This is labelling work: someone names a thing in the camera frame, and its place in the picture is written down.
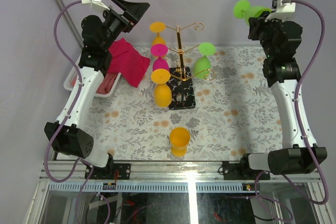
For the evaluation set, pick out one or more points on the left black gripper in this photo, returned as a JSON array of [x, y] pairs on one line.
[[132, 10]]

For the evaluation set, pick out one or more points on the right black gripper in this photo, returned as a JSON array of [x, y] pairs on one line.
[[258, 23]]

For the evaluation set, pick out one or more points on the orange plastic wine glass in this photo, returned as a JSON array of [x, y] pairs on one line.
[[157, 28]]

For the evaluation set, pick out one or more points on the magenta plastic wine glass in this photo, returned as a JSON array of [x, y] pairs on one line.
[[159, 51]]

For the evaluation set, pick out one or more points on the green wine glass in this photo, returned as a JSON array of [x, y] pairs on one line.
[[203, 65], [244, 10]]

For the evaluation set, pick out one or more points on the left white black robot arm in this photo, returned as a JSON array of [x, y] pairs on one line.
[[103, 52]]

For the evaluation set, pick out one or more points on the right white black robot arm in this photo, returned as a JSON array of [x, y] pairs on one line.
[[300, 153]]

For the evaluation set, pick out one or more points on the gold wine glass rack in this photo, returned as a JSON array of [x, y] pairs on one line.
[[180, 81]]

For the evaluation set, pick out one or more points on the orange wine glass front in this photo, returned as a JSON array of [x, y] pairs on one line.
[[179, 139]]

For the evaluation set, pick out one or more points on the magenta cloth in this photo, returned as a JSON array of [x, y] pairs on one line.
[[128, 61]]

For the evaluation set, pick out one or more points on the white plastic basket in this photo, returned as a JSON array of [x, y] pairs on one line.
[[71, 79]]

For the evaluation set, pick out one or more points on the pink cloth in basket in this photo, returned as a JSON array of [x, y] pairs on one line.
[[107, 83]]

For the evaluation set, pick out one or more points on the floral table mat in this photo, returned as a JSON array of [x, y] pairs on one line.
[[234, 114]]

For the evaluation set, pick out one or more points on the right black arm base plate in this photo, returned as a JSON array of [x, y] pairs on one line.
[[234, 170]]

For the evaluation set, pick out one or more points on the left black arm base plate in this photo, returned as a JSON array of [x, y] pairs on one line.
[[116, 172]]

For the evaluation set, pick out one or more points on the aluminium mounting rail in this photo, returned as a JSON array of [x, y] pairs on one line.
[[168, 171]]

